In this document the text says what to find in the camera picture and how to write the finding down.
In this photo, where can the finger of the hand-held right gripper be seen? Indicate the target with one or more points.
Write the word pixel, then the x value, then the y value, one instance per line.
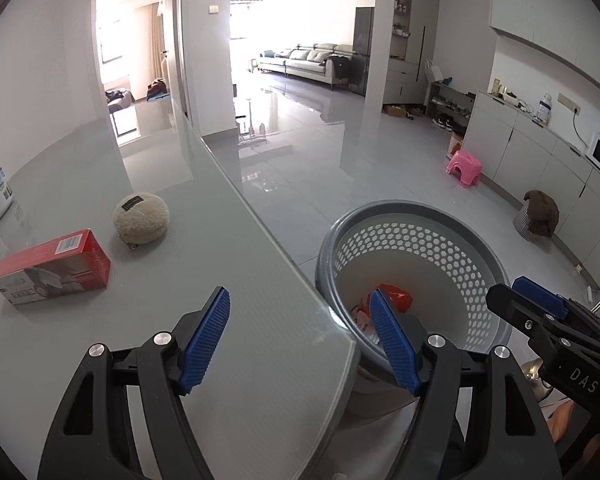
pixel 517 310
pixel 537 292

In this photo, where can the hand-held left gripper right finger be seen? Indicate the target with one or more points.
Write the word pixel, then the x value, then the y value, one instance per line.
pixel 395 345

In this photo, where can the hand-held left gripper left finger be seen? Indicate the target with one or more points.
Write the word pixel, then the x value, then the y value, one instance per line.
pixel 205 340

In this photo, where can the red plastic wrapper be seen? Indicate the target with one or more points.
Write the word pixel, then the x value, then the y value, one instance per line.
pixel 397 296

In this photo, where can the grey perforated basket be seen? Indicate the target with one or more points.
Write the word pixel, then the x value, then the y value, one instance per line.
pixel 430 245

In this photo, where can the person's right hand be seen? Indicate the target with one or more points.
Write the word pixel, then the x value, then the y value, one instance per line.
pixel 572 425

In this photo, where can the brown cloth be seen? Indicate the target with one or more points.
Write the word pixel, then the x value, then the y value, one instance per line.
pixel 542 210

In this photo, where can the grey sideboard cabinet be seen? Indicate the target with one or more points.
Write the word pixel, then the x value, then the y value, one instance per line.
pixel 530 160

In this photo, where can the beige fuzzy ball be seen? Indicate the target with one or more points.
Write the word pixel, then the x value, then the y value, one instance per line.
pixel 140 217

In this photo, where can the pink plastic stool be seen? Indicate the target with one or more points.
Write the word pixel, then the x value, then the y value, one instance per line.
pixel 464 166

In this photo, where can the red and white carton box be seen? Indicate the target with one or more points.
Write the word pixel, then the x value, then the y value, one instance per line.
pixel 55 255

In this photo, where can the white bottle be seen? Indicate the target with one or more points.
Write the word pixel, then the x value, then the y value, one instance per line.
pixel 545 110

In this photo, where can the shoe rack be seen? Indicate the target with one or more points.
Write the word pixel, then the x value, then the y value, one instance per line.
pixel 450 105

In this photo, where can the brown cardboard box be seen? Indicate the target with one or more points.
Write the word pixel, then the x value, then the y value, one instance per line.
pixel 402 111

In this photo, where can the dark grey refrigerator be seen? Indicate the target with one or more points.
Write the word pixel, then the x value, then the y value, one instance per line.
pixel 362 50

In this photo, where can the grey sofa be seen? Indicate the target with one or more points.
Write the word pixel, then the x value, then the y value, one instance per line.
pixel 305 60

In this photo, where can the beige curtain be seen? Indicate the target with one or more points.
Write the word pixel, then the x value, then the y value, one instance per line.
pixel 155 45

